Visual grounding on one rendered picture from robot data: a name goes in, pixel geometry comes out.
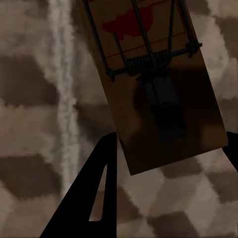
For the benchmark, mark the mousetrap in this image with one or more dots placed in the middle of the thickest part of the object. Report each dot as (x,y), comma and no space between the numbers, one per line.
(155,80)

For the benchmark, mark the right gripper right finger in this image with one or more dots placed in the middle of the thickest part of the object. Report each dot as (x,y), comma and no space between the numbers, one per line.
(231,150)

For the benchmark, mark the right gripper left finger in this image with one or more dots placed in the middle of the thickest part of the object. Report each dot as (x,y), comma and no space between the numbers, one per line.
(71,219)

